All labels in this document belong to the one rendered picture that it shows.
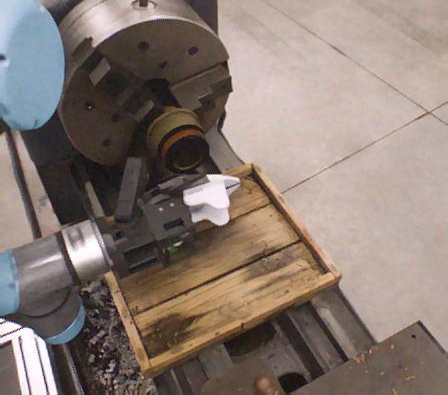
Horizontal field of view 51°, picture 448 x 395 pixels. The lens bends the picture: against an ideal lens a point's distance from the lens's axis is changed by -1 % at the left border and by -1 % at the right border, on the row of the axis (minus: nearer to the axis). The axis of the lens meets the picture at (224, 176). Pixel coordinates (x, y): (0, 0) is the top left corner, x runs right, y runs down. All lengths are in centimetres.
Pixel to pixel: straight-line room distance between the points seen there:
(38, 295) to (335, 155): 185
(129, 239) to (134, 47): 31
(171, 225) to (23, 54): 30
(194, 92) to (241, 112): 167
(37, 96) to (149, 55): 37
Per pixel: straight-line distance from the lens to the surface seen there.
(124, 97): 75
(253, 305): 81
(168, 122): 74
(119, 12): 79
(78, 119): 82
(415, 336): 75
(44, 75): 46
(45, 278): 63
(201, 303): 81
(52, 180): 114
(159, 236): 61
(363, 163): 231
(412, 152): 244
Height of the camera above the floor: 161
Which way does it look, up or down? 48 degrees down
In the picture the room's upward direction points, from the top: straight up
